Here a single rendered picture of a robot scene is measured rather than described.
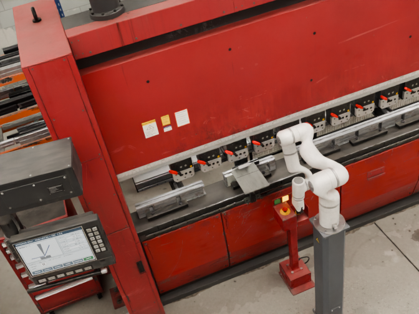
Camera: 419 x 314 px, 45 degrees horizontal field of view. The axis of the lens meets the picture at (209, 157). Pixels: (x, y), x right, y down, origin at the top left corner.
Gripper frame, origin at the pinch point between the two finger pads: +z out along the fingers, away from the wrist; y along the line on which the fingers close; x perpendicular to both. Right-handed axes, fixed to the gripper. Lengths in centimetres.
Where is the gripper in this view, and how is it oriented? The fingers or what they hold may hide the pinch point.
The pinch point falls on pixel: (298, 210)
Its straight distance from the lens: 365.8
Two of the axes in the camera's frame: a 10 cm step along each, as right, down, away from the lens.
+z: 1.2, 7.1, 6.9
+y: 3.7, 6.2, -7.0
